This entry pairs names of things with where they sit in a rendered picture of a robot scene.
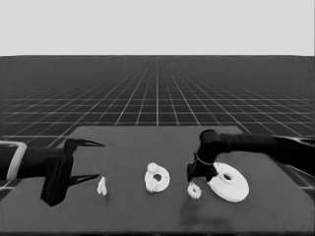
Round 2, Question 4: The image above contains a larger white toothed gear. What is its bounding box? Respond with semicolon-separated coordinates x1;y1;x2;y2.
186;182;203;201

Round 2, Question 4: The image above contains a large thick white disc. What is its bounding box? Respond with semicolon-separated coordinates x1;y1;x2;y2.
206;161;250;204

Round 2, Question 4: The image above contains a small white toothed gear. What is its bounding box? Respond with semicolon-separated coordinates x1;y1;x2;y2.
146;181;159;194
146;162;160;175

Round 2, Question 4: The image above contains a small white T-shaped piece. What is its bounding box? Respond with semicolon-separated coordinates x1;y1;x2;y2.
96;176;108;197

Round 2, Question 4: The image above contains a round white carrier with pins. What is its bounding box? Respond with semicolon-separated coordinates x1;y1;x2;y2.
144;162;171;194

